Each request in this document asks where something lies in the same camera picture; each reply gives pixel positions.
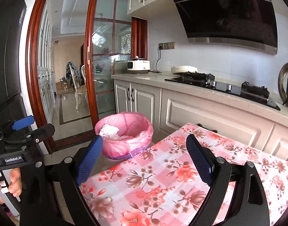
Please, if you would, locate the white carved dining chair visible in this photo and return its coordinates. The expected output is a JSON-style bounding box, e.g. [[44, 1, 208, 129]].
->
[[69, 63, 88, 110]]

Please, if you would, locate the pink lined trash bin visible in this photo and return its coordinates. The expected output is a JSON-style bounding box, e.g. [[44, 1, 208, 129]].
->
[[95, 112, 154, 160]]

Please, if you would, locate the black range hood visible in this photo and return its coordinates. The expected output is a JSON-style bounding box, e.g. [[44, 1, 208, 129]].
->
[[167, 0, 278, 54]]

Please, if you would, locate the black power cable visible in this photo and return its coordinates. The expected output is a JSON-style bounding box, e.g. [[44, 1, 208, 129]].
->
[[155, 48, 163, 73]]

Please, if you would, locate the white flat pan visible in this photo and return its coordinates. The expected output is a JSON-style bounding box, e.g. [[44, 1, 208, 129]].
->
[[171, 66, 198, 75]]

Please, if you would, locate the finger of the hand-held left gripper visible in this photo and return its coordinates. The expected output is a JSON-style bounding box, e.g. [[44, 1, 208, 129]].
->
[[28, 123, 55, 144], [12, 115, 35, 131]]

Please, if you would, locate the wooden glass sliding door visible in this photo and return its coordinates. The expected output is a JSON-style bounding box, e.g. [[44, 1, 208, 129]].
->
[[85, 0, 132, 123]]

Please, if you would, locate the pink floral tablecloth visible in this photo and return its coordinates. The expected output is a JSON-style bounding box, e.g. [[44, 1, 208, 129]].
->
[[79, 122, 288, 226]]

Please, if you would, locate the black refrigerator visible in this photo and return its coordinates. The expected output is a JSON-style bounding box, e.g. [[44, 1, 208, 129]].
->
[[0, 0, 29, 146]]

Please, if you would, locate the black gas stove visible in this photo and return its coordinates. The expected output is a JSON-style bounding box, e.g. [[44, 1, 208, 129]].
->
[[165, 71, 281, 111]]

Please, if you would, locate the white tall hallway cabinet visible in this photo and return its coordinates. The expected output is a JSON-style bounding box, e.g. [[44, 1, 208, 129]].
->
[[37, 5, 56, 123]]

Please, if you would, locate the white lower kitchen cabinet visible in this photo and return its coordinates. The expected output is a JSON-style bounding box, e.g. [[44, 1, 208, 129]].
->
[[112, 75, 288, 163]]

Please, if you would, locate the white rice cooker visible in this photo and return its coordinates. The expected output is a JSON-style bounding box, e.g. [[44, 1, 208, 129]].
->
[[127, 56, 151, 74]]

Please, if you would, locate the triple wall socket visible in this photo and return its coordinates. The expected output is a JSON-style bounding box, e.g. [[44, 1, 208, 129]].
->
[[158, 42, 175, 50]]

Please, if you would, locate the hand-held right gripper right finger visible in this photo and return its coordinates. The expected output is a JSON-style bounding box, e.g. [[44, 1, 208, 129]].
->
[[186, 134, 270, 226]]

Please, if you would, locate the red wooden door frame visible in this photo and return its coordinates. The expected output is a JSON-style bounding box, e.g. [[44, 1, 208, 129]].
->
[[26, 0, 130, 154]]

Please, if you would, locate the steel pot lid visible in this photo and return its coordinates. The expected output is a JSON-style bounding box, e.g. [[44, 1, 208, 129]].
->
[[278, 62, 288, 104]]

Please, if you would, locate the red wooden door post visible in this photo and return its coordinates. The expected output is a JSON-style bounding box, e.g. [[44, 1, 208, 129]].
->
[[132, 17, 148, 63]]

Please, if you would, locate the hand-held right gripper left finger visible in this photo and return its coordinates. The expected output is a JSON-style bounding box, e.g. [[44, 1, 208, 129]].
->
[[19, 135, 104, 226]]

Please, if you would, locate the dark patterned cloth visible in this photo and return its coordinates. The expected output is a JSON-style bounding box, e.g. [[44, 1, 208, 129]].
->
[[66, 62, 82, 85]]

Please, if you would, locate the person's left hand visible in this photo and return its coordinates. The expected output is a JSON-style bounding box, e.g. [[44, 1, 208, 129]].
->
[[0, 168, 23, 205]]

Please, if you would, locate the white tissue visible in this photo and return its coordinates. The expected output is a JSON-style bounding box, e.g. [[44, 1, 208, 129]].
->
[[99, 124, 120, 138]]

